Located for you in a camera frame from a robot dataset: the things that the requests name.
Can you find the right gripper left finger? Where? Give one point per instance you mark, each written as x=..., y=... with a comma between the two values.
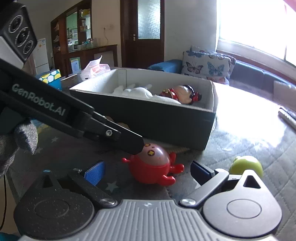
x=85, y=181

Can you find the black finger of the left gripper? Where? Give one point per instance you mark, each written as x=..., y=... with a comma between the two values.
x=100, y=129

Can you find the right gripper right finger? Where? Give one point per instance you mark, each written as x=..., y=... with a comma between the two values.
x=210, y=182

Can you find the red crab toy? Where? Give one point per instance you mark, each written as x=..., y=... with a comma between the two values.
x=154, y=165

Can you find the green alien toy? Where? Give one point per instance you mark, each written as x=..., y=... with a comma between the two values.
x=242, y=163

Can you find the peanut shaped toy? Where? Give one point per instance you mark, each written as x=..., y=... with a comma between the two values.
x=177, y=150

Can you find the grey gloved left hand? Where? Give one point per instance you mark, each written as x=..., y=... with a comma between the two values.
x=24, y=136

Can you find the blue patterned box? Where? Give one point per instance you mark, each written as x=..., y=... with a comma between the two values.
x=51, y=78

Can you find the white refrigerator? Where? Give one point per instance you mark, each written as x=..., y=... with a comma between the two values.
x=40, y=57

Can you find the white plush rabbit toy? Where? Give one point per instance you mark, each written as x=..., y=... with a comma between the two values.
x=142, y=93

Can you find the dark cardboard storage box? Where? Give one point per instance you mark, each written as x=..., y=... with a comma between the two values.
x=178, y=125

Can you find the dark wooden cabinet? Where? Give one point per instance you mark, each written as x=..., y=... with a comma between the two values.
x=72, y=40

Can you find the red dressed doll figure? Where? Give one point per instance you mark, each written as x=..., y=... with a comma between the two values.
x=184, y=94

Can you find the tissue pack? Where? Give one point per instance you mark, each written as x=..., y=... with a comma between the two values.
x=93, y=69

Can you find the butterfly print pillow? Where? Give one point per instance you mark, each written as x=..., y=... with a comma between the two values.
x=208, y=65

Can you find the dark wooden door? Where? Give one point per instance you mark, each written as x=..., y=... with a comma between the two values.
x=142, y=29

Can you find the black camera box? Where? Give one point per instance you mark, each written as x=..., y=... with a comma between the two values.
x=17, y=36

